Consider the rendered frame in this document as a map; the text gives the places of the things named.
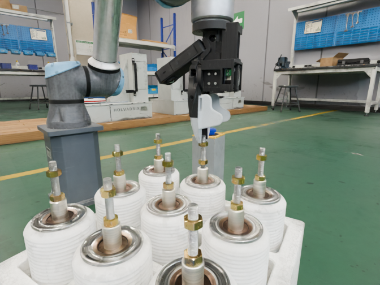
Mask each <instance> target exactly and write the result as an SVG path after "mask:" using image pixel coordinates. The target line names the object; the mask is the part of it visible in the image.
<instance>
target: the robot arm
mask: <svg viewBox="0 0 380 285"><path fill-rule="evenodd" d="M155 1H156V2H157V3H158V4H159V5H161V6H162V7H164V8H174V7H180V6H182V5H184V4H185V3H187V2H189V1H191V22H192V34H194V35H196V36H202V37H203V38H202V41H201V40H200V39H198V40H197V41H195V42H194V43H193V44H192V45H190V46H189V47H187V48H186V49H185V50H184V51H182V52H181V53H180V54H178V55H177V56H176V57H175V58H173V59H172V60H170V61H169V62H168V63H167V64H165V65H164V66H162V67H161V68H160V69H159V70H158V71H156V72H155V73H154V74H155V76H156V78H157V80H158V82H159V83H160V84H164V85H171V84H173V83H174V82H176V81H177V80H178V79H179V78H180V77H182V76H183V75H185V74H186V73H187V72H189V78H188V79H189V84H188V109H189V116H190V119H191V126H192V129H193V134H194V136H195V138H196V140H197V142H198V143H201V140H202V134H203V135H205V136H206V139H208V138H209V132H210V128H211V127H215V126H219V125H220V124H221V123H222V122H226V121H228V120H229V119H230V117H231V115H230V112H229V111H228V110H226V109H224V108H222V107H221V106H220V98H219V96H218V95H217V94H215V93H225V92H238V91H239V90H241V81H242V69H243V63H242V62H241V59H239V49H240V35H242V32H243V27H242V25H240V24H239V22H238V21H237V22H233V21H234V5H235V0H155ZM122 6H123V0H95V8H94V33H93V56H92V57H90V58H89V59H88V65H87V66H81V63H80V62H79V61H66V62H54V63H48V64H47V65H46V66H45V79H46V86H47V93H48V98H49V111H48V115H47V120H46V125H47V128H50V129H72V128H81V127H87V126H90V125H92V122H91V118H90V116H89V114H88V111H87V109H86V107H85V103H84V97H111V96H117V95H119V94H120V93H121V92H122V90H123V87H124V72H123V70H122V69H121V67H120V64H119V63H118V62H117V55H118V44H119V34H120V23H121V17H122ZM239 77H240V82H239ZM201 94H203V95H201Z"/></svg>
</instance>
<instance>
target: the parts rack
mask: <svg viewBox="0 0 380 285"><path fill-rule="evenodd" d="M91 5H92V18H93V30H94V2H91ZM160 21H161V42H163V28H166V27H169V26H172V25H173V28H172V30H171V32H170V34H171V33H172V31H173V39H174V45H168V44H160V43H155V42H147V41H140V40H133V39H128V38H119V44H118V46H121V47H126V48H135V49H145V50H154V51H161V58H164V56H163V54H164V55H165V56H166V57H167V55H166V54H165V53H164V50H167V49H164V48H168V49H174V57H176V13H173V24H172V25H168V26H166V27H163V18H160ZM170 34H169V36H168V38H167V40H168V39H169V37H170ZM167 40H166V42H167ZM155 72H156V71H147V73H148V76H155V74H154V73H155ZM148 97H158V94H148Z"/></svg>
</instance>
